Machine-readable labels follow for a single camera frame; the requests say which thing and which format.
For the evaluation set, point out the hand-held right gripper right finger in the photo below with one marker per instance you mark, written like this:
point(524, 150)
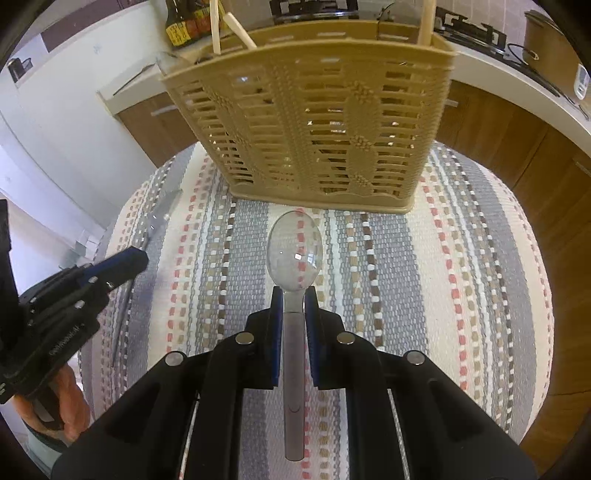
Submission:
point(314, 344)

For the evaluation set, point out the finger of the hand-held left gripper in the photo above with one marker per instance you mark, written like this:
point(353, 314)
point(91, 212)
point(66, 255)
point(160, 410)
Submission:
point(120, 267)

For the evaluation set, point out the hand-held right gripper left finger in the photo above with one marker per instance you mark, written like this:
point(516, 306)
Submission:
point(276, 344)

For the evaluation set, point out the steel table knife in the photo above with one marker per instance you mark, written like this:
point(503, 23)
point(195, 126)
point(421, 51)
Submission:
point(161, 212)

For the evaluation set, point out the steel spoon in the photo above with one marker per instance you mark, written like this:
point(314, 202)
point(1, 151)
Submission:
point(294, 249)

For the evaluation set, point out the tan plastic utensil basket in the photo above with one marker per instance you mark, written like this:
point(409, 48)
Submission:
point(295, 115)

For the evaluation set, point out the wooden chopstick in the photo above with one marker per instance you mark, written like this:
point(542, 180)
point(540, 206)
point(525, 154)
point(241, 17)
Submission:
point(215, 25)
point(240, 30)
point(427, 21)

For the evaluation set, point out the person's left hand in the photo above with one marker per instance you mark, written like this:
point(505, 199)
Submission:
point(74, 406)

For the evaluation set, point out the striped woven mat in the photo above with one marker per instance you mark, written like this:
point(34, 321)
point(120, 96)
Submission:
point(415, 277)

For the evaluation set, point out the dark box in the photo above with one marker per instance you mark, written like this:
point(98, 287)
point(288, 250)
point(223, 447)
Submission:
point(18, 70)

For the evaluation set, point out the dark soy sauce bottle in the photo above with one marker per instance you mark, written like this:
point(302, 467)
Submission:
point(180, 27)

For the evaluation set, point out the red cap sauce bottle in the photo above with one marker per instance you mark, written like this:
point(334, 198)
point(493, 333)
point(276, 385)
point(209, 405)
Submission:
point(205, 18)

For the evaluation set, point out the brown wooden base cabinet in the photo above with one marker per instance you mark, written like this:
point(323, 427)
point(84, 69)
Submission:
point(498, 124)

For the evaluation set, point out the black gas stove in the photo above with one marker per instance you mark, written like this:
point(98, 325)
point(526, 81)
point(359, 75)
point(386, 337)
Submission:
point(471, 27)

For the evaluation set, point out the brown rice cooker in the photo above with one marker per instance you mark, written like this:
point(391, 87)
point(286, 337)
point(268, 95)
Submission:
point(554, 50)

